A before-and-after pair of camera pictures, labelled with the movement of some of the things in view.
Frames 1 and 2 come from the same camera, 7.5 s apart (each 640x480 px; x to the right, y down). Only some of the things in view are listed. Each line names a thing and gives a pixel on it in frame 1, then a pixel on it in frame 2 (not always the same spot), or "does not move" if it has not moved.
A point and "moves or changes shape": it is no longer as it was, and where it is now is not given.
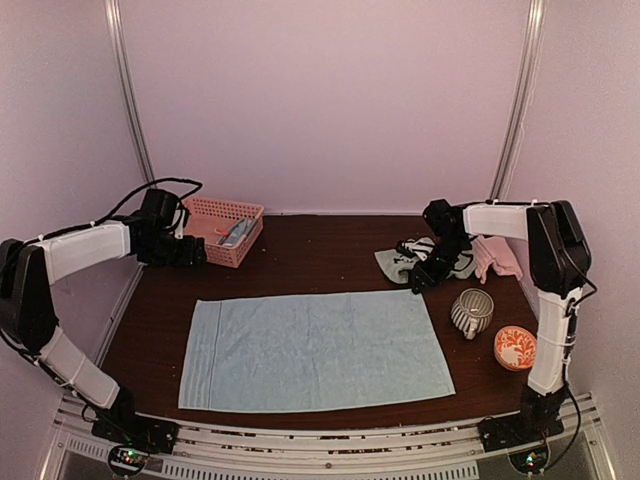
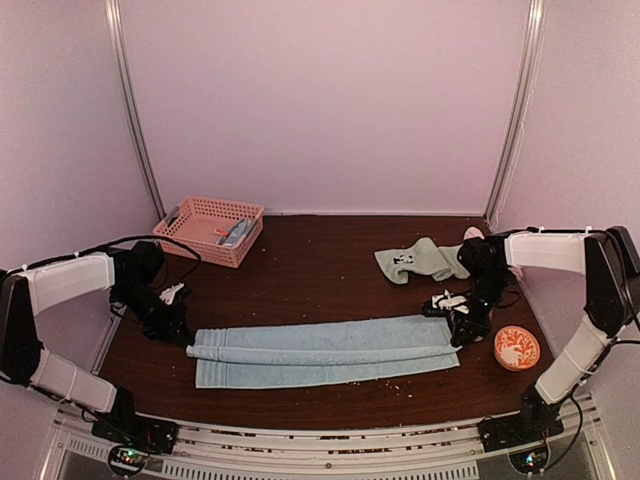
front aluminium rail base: (435, 451) does not move
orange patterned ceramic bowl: (515, 348) does not move
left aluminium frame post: (129, 91) does not move
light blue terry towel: (308, 348) moves or changes shape
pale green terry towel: (402, 267) does not move
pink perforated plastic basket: (228, 228) does not move
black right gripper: (429, 275) -> (476, 328)
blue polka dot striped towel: (237, 232) does not move
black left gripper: (191, 255) -> (166, 330)
